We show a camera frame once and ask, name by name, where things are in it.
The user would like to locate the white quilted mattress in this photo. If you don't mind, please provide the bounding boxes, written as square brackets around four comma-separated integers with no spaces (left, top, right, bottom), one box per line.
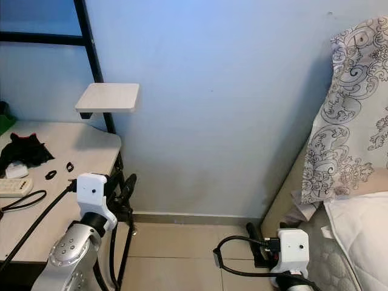
[282,191,388,291]

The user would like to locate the black crumpled garment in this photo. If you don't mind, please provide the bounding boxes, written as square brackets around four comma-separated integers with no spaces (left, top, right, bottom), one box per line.
[0,133,55,178]

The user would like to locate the small white object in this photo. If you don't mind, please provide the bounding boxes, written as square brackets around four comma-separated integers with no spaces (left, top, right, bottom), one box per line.
[5,162,31,179]

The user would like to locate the white remote control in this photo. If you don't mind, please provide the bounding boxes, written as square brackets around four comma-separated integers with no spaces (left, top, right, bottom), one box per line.
[0,178,33,198]

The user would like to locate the green plastic basket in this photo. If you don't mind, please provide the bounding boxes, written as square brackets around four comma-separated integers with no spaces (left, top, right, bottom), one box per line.
[0,100,17,135]

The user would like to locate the patterned white headboard cover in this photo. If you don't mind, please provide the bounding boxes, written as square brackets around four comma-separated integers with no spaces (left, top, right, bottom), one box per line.
[301,17,388,204]

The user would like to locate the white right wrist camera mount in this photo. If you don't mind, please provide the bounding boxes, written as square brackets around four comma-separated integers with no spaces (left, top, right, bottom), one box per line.
[270,229,310,279]

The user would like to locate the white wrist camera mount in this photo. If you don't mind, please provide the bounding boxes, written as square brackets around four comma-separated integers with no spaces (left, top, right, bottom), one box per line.
[270,229,310,279]
[76,173,118,229]

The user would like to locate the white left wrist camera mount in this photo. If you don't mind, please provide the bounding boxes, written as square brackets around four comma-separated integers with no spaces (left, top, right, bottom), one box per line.
[76,173,118,229]

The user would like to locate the thin black cord loop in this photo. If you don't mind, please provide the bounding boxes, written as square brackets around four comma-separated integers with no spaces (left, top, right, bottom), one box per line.
[0,190,48,213]

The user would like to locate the small white wall shelf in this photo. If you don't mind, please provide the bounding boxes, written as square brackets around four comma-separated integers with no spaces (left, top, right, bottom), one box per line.
[75,83,140,119]

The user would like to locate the black window frame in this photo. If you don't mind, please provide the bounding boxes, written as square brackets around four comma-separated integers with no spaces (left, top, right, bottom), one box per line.
[0,0,117,134]

